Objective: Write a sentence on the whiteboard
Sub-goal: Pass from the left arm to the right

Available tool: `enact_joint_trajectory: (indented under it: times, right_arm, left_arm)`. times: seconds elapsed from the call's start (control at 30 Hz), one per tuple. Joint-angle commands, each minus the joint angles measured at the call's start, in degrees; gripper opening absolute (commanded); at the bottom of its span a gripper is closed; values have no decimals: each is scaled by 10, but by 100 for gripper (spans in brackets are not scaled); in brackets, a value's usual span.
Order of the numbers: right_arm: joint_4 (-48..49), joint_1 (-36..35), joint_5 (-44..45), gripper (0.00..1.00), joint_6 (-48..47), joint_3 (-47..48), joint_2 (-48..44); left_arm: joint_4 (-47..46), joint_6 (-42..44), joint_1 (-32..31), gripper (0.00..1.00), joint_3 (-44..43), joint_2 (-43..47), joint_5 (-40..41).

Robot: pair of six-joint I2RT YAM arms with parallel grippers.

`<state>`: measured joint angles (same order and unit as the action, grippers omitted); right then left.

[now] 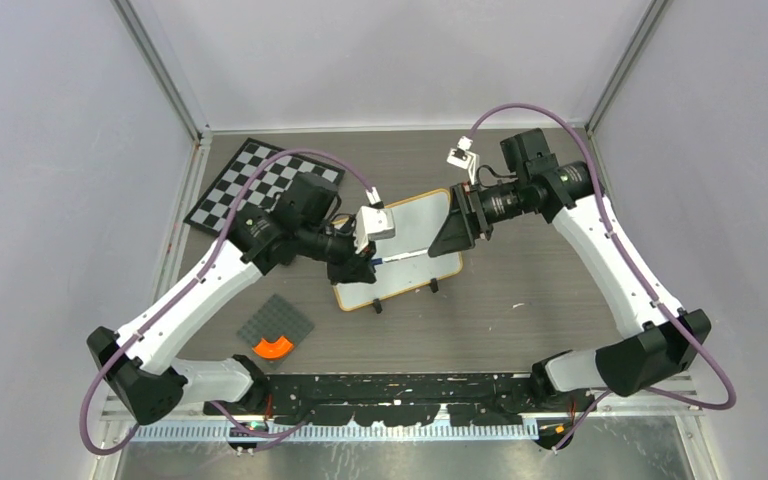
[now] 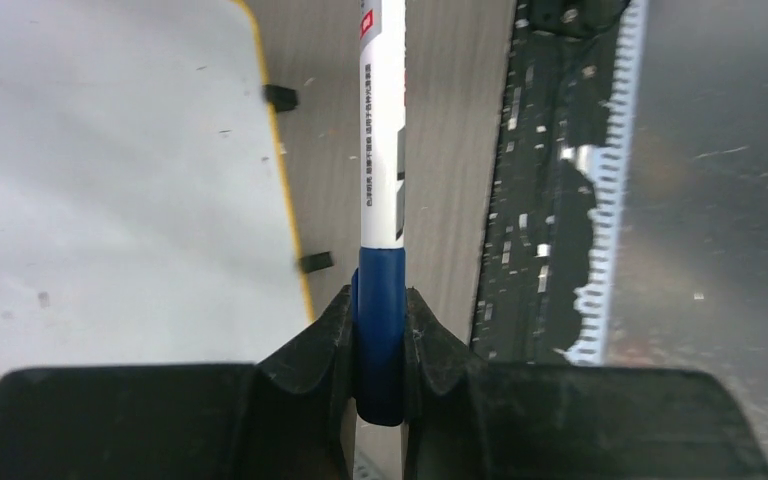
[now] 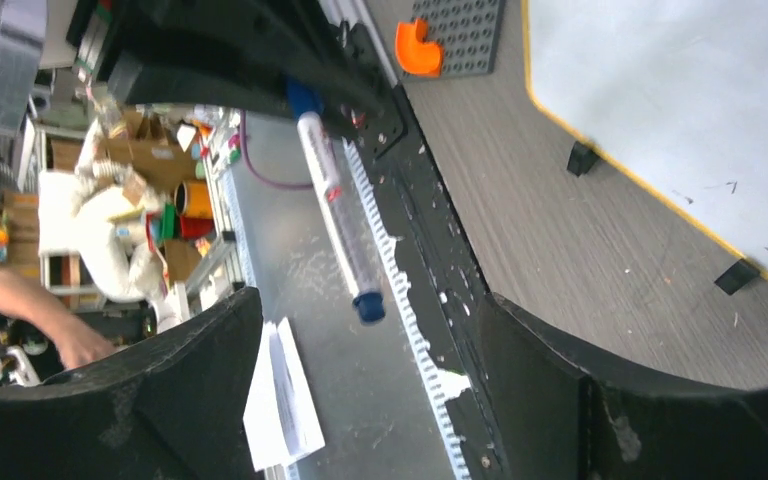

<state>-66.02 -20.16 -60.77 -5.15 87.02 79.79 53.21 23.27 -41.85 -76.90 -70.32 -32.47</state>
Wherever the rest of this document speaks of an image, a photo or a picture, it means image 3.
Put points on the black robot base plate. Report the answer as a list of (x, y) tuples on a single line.
[(446, 282)]

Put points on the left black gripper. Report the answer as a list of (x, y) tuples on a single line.
[(248, 55)]

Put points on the grey studded baseplate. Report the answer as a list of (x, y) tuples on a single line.
[(468, 31)]

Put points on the white slotted cable duct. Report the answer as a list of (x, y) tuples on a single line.
[(441, 385)]

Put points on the yellow framed whiteboard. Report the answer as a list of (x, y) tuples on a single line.
[(672, 93)]

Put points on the cluttered cardboard box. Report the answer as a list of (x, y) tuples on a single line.
[(150, 149)]

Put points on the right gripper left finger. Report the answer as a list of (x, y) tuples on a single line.
[(169, 407)]

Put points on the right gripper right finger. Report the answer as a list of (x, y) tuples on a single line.
[(567, 409)]

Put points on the white paper booklet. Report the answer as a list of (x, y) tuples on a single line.
[(280, 419)]

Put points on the blue capped whiteboard marker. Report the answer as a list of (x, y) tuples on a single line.
[(335, 204)]

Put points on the orange curved block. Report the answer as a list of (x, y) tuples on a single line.
[(415, 54)]

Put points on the person forearm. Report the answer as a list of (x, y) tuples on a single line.
[(77, 343)]

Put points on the orange cup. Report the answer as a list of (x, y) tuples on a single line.
[(192, 199)]

